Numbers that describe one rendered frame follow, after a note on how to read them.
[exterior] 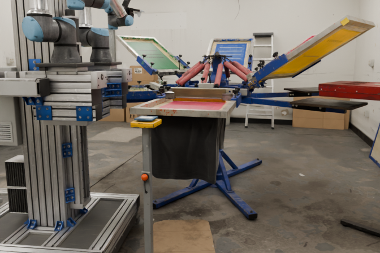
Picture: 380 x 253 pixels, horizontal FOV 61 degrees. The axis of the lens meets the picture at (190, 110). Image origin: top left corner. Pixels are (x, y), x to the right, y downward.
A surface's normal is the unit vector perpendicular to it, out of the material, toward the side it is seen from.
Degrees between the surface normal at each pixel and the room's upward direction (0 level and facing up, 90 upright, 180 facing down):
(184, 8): 90
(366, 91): 90
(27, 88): 90
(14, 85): 90
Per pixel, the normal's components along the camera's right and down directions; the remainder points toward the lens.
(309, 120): -0.23, -0.11
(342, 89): -0.69, 0.14
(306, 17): -0.24, 0.15
